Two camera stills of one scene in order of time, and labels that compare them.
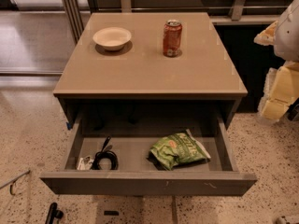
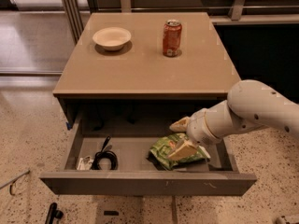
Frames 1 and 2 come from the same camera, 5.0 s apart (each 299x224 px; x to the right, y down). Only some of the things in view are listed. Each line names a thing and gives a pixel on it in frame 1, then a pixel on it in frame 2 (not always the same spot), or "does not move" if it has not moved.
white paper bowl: (112, 38) does not move
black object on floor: (53, 214) does not move
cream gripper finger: (266, 37) -> (180, 125)
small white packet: (85, 163) does not move
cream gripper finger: (281, 89) -> (183, 152)
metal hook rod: (11, 182) does not move
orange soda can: (172, 37) does not move
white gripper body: (289, 36) -> (198, 127)
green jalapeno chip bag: (177, 150) does not move
